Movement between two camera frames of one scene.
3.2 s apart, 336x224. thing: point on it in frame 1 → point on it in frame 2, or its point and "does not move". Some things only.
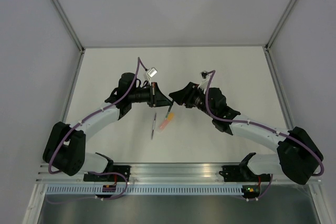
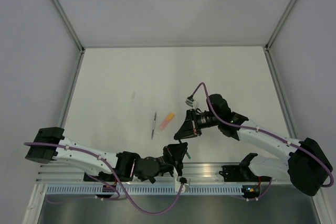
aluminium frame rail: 160,174 does not move
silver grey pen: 154,126 does not move
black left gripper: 158,99 → 175,153
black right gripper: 186,94 → 186,129
